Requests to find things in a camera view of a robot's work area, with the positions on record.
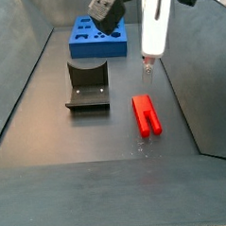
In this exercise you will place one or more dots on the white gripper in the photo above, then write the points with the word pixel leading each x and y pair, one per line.
pixel 155 19

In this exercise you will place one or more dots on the red square-circle object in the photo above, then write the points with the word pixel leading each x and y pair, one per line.
pixel 146 115

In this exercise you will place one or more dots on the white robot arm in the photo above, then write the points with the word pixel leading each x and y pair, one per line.
pixel 155 19

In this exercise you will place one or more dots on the black curved fixture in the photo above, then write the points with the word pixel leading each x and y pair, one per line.
pixel 90 87

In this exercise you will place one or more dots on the blue foam shape board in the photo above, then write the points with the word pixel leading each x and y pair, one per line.
pixel 86 41

